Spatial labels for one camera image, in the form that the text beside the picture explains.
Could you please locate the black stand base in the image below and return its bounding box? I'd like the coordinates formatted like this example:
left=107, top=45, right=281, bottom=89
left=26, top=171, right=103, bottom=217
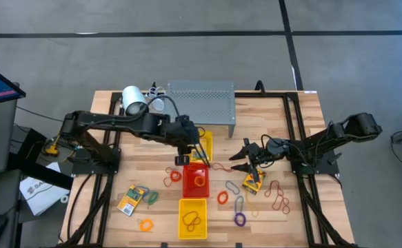
left=7, top=127, right=74, bottom=191

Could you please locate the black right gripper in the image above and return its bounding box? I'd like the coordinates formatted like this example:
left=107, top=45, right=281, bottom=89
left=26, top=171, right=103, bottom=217
left=229, top=138, right=270, bottom=183

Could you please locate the yellow green crayon box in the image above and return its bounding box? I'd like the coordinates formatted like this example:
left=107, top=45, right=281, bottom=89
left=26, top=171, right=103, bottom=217
left=241, top=169, right=267, bottom=196

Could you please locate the white cable bundle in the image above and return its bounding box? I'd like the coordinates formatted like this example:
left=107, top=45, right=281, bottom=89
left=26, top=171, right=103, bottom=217
left=145, top=85, right=167, bottom=101

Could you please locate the yellow black tool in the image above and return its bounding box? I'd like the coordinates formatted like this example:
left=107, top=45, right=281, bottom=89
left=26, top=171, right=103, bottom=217
left=43, top=143, right=61, bottom=156

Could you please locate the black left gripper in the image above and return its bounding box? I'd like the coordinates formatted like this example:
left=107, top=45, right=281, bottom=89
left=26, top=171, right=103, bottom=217
left=172, top=115, right=201, bottom=167

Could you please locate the yellow rubber band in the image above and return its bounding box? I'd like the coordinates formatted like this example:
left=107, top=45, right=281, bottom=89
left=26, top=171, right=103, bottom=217
left=245, top=191, right=259, bottom=218

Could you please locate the yellow plastic basket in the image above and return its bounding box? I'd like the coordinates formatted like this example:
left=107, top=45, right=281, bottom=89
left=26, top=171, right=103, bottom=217
left=178, top=198, right=209, bottom=240
left=186, top=130, right=214, bottom=163

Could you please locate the white round puck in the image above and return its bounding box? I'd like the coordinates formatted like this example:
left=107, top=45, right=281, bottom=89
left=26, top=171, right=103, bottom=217
left=151, top=98, right=165, bottom=113

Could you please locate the black aluminium table frame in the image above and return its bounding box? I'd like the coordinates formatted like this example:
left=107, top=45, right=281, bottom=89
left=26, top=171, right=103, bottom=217
left=61, top=90, right=357, bottom=248

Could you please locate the blue rubber band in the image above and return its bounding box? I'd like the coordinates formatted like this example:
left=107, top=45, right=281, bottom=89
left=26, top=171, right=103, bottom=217
left=234, top=195, right=245, bottom=214
left=225, top=180, right=241, bottom=196
left=134, top=185, right=151, bottom=204

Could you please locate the red plastic basket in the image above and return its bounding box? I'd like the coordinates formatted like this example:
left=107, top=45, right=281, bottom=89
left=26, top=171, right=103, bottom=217
left=182, top=163, right=210, bottom=199

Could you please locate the grey perforated metal shelf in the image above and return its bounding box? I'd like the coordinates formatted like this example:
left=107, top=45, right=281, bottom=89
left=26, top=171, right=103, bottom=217
left=161, top=80, right=237, bottom=138

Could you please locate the yellow green card package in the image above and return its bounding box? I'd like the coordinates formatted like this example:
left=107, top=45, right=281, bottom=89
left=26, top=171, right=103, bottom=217
left=190, top=150, right=209, bottom=163
left=116, top=185, right=145, bottom=217

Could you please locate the white printed paper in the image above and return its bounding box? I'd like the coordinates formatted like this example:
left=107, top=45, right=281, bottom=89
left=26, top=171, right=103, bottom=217
left=19, top=161, right=71, bottom=217

